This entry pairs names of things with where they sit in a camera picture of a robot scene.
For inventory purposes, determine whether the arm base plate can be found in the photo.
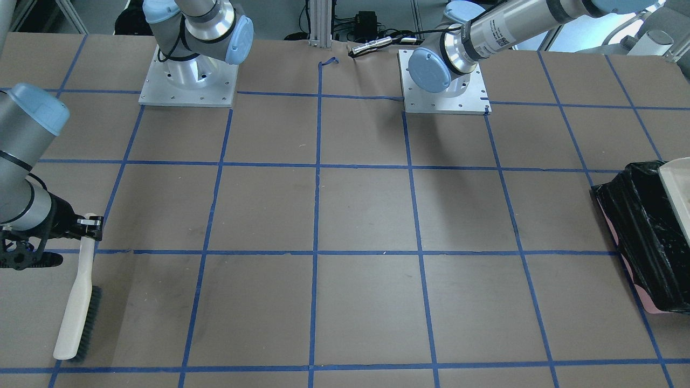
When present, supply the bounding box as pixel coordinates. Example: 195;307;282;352
139;47;239;108
398;49;492;115

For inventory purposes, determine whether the aluminium frame post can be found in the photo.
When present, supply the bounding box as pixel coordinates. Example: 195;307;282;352
307;0;334;51

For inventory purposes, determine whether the cream hand brush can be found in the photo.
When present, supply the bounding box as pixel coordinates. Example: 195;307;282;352
53;237;102;363

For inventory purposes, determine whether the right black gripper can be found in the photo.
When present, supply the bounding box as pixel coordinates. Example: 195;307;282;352
1;200;104;270

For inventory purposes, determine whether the cream plastic dustpan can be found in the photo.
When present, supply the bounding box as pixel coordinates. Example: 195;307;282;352
659;157;689;245

